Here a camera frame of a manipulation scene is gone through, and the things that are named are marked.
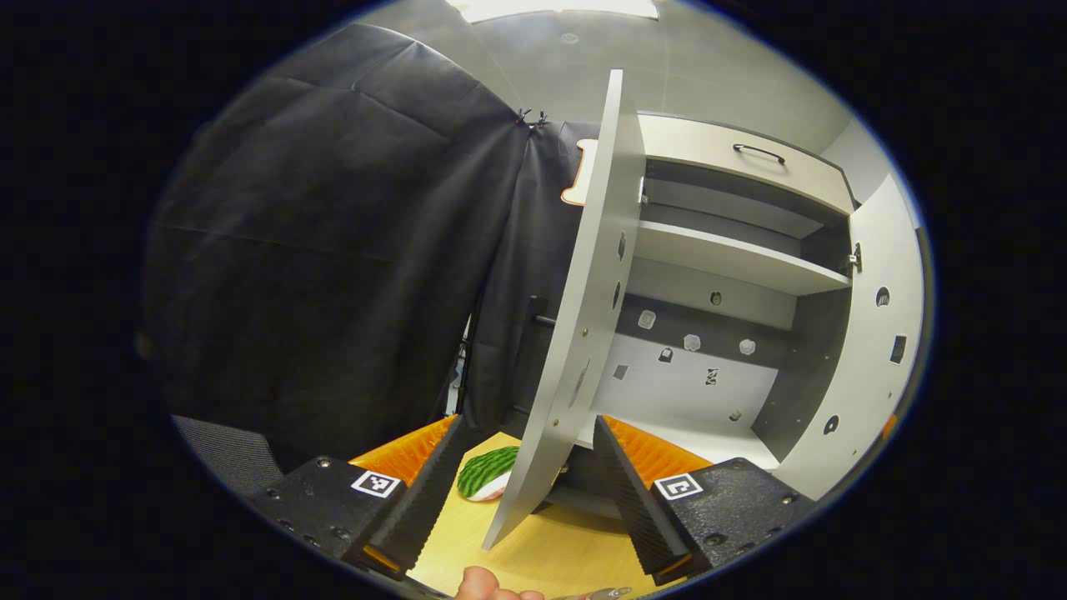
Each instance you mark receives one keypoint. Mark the ceiling light panel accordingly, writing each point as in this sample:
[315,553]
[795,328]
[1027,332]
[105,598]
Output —
[550,8]

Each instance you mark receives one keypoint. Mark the black backdrop cloth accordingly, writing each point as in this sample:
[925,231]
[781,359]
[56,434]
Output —
[333,250]

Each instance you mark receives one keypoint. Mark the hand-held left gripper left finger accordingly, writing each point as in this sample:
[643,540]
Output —
[425,500]

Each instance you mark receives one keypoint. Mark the white cabinet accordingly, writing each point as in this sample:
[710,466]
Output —
[667,400]

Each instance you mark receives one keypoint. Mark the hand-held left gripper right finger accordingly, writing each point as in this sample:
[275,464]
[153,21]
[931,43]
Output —
[633,500]

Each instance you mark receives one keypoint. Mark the white cabinet shelf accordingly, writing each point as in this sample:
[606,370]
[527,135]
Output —
[725,254]

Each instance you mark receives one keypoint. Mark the white cabinet drawer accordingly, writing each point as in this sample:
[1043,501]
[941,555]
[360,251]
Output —
[708,146]

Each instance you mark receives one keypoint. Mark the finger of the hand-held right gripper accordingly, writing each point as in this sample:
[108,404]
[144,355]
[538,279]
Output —
[889,427]

